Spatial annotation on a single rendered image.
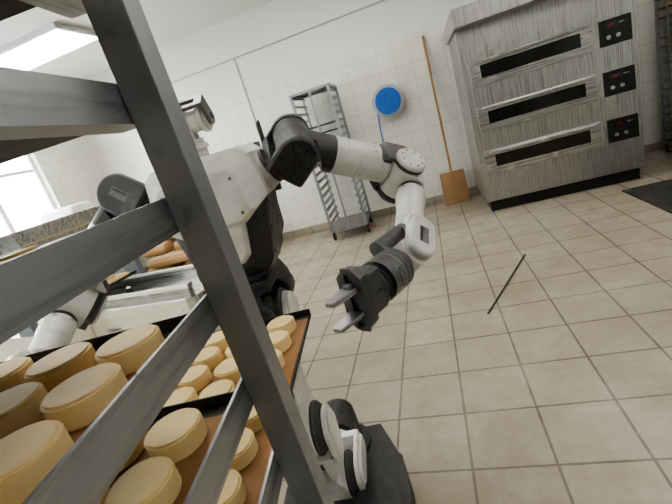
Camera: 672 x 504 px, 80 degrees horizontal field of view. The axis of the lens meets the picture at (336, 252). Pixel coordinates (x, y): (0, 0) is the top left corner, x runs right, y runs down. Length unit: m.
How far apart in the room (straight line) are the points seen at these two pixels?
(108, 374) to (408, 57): 5.38
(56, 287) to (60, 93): 0.12
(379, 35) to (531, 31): 1.83
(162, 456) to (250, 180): 0.65
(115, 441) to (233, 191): 0.71
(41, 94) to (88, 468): 0.20
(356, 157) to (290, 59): 4.86
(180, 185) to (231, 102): 5.74
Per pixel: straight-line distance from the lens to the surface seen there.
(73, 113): 0.31
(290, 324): 0.72
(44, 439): 0.28
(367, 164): 0.99
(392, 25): 5.60
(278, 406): 0.42
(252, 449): 0.50
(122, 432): 0.27
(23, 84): 0.29
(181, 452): 0.39
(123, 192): 1.08
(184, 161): 0.35
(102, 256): 0.28
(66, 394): 0.32
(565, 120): 4.73
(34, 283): 0.24
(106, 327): 2.37
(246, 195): 0.91
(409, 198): 0.96
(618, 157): 4.95
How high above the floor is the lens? 1.35
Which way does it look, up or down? 17 degrees down
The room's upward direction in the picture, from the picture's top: 17 degrees counter-clockwise
